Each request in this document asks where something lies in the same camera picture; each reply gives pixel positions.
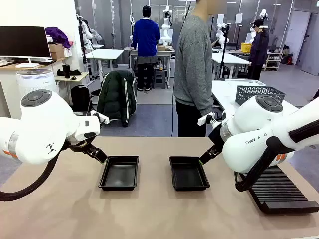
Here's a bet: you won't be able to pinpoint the purple cloth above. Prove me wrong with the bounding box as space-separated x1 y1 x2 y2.
45 26 72 49

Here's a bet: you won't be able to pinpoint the light wooden work table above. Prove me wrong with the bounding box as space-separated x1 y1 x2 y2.
124 46 176 88

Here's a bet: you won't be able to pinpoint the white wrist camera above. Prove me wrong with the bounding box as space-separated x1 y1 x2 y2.
197 112 216 126
90 110 110 125

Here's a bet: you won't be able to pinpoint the black slotted board rack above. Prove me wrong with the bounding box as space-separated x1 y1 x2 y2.
236 165 319 215

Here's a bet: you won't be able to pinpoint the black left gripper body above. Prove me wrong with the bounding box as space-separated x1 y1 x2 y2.
65 138 95 153

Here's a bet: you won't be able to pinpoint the person in blue sweater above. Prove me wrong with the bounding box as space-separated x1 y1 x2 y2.
132 5 161 92

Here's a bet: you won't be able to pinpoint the black backpack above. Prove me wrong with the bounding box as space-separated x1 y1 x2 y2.
70 84 91 113

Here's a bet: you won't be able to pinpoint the small light wooden desk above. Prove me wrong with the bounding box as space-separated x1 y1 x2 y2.
54 71 90 100

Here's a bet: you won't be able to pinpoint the black tripod stand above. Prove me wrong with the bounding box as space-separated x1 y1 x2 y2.
77 14 88 75
220 23 232 80

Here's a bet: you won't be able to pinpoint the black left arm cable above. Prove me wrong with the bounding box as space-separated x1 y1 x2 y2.
0 149 62 202

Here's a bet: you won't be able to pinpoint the black cloth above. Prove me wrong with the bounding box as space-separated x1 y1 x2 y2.
56 68 83 77

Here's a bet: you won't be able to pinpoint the grey plastic stool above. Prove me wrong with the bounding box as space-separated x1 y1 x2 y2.
152 69 167 89

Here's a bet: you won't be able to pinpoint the black computer monitor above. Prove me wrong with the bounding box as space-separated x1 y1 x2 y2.
0 25 52 68

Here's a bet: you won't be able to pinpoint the brown cardboard box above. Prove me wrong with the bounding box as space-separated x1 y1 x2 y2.
48 43 65 60

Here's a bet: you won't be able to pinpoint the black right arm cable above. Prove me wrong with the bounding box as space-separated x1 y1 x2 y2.
234 119 319 192

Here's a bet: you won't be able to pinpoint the dark green striped jacket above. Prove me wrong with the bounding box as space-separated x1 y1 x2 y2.
96 70 138 128

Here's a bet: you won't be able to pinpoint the person in dark purple hoodie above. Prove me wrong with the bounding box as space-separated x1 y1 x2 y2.
248 18 270 81

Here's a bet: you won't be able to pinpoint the black metal-legged chair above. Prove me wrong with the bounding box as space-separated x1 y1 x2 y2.
86 88 137 125

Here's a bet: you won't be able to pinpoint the grey-sleeved right forearm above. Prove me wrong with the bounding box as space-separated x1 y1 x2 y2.
195 74 214 117

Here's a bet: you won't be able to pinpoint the grey door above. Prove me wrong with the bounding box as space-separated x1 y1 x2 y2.
284 9 313 66

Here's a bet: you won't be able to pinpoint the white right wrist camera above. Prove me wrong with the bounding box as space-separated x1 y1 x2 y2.
197 112 216 126

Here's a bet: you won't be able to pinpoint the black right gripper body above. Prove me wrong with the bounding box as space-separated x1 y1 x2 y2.
208 125 226 150

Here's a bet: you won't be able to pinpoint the grey plastic mesh basket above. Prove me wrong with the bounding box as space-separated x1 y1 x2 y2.
235 85 286 106

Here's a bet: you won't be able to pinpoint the person in grey sweater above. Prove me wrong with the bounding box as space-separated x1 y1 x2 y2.
173 0 228 138

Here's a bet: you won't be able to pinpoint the white cylindrical air purifier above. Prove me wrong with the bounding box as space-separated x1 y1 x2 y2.
15 69 60 100

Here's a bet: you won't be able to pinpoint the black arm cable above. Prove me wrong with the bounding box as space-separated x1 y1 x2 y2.
0 149 62 202
234 119 319 192

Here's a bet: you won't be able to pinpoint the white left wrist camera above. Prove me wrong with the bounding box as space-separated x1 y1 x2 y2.
90 110 110 125

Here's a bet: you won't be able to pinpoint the low white shelf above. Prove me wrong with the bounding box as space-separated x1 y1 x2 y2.
264 51 284 72

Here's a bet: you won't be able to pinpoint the black plastic ESD tray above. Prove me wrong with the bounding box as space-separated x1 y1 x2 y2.
168 156 211 192
98 155 140 192

